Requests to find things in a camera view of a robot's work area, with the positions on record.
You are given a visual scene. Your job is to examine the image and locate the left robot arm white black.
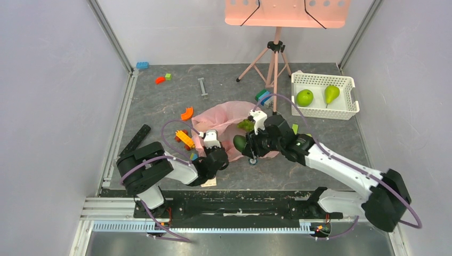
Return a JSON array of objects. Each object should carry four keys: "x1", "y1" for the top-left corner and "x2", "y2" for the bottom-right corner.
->
[{"x1": 116, "y1": 142, "x2": 229, "y2": 217}]

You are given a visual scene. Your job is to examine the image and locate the multicolour stacked brick block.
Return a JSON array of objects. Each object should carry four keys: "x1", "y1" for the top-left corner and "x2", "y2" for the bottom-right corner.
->
[{"x1": 190, "y1": 153, "x2": 198, "y2": 161}]

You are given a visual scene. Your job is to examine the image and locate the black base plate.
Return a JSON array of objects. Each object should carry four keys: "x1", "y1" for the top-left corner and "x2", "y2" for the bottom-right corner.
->
[{"x1": 151, "y1": 189, "x2": 343, "y2": 228}]

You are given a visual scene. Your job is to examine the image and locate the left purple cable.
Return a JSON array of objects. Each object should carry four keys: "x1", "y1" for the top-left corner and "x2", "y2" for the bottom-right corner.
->
[{"x1": 119, "y1": 120, "x2": 206, "y2": 243}]

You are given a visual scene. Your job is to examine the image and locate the cream white toy brick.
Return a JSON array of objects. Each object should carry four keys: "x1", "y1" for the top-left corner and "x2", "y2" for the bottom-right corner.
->
[{"x1": 201, "y1": 178, "x2": 217, "y2": 187}]

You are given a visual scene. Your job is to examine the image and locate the green fake pear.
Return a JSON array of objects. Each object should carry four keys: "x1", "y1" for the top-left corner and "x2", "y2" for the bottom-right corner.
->
[{"x1": 324, "y1": 85, "x2": 341, "y2": 108}]

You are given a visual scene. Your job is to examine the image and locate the pink music stand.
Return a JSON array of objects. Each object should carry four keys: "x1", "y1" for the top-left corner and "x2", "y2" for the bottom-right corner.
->
[{"x1": 224, "y1": 0, "x2": 351, "y2": 93}]

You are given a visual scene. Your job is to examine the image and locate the purple cable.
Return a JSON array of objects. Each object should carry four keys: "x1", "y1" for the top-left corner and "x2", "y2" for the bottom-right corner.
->
[
  {"x1": 252, "y1": 93, "x2": 423, "y2": 241},
  {"x1": 119, "y1": 120, "x2": 206, "y2": 243}
]

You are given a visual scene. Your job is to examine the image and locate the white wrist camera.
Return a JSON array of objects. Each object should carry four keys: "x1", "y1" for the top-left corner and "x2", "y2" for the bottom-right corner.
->
[
  {"x1": 198, "y1": 130, "x2": 222, "y2": 149},
  {"x1": 248, "y1": 110, "x2": 268, "y2": 135}
]

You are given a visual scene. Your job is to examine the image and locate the yellow orange toy car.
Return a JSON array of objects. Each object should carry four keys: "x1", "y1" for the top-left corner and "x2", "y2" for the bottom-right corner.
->
[{"x1": 174, "y1": 130, "x2": 196, "y2": 151}]

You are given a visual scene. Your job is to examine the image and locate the white plastic basket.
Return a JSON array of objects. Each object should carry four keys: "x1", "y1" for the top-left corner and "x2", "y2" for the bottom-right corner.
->
[{"x1": 291, "y1": 70, "x2": 360, "y2": 120}]

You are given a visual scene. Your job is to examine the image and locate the long light green brick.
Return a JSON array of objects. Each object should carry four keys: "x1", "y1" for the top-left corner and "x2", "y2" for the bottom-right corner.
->
[{"x1": 292, "y1": 124, "x2": 298, "y2": 134}]

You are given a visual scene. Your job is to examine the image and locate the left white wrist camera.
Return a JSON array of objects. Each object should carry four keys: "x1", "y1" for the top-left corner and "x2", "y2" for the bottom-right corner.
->
[{"x1": 198, "y1": 130, "x2": 222, "y2": 149}]

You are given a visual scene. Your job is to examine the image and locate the pink plastic bag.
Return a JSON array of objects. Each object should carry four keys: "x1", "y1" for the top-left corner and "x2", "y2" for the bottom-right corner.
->
[{"x1": 190, "y1": 100, "x2": 280, "y2": 163}]

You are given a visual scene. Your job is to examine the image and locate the grey toy bar piece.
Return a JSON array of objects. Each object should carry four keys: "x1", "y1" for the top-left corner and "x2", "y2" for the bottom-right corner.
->
[{"x1": 198, "y1": 77, "x2": 208, "y2": 99}]

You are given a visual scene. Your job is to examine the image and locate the green fake fruit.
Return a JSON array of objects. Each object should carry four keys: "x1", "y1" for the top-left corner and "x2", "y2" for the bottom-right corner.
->
[{"x1": 237, "y1": 119, "x2": 254, "y2": 132}]

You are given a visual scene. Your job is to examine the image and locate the orange curved toy piece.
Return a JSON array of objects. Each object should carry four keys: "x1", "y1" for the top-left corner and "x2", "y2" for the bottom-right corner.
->
[{"x1": 180, "y1": 107, "x2": 194, "y2": 121}]

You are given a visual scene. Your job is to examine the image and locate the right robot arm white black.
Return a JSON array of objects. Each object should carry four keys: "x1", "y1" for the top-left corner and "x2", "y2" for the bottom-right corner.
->
[{"x1": 240, "y1": 110, "x2": 411, "y2": 232}]

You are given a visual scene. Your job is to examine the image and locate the red arch toy brick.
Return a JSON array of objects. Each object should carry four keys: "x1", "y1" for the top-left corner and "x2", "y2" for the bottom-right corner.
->
[{"x1": 155, "y1": 77, "x2": 166, "y2": 84}]

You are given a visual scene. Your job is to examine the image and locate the green fake apple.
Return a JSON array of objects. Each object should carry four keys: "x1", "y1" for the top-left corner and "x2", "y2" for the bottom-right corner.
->
[{"x1": 295, "y1": 89, "x2": 314, "y2": 107}]

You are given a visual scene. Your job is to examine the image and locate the blue toy brick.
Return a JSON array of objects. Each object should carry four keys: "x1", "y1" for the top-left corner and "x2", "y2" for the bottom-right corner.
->
[{"x1": 135, "y1": 61, "x2": 149, "y2": 70}]

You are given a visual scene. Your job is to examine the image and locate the green blue grey brick stack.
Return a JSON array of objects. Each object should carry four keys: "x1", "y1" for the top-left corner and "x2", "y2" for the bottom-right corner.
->
[{"x1": 255, "y1": 89, "x2": 274, "y2": 108}]

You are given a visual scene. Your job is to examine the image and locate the dark green fake avocado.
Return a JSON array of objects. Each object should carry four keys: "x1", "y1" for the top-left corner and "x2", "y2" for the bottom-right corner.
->
[{"x1": 233, "y1": 135, "x2": 247, "y2": 153}]

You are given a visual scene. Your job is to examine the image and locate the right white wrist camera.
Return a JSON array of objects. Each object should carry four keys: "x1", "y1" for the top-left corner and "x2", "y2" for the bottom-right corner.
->
[{"x1": 248, "y1": 110, "x2": 268, "y2": 135}]

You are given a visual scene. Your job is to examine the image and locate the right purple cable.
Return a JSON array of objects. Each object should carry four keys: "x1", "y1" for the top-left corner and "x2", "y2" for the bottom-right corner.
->
[{"x1": 252, "y1": 93, "x2": 423, "y2": 241}]

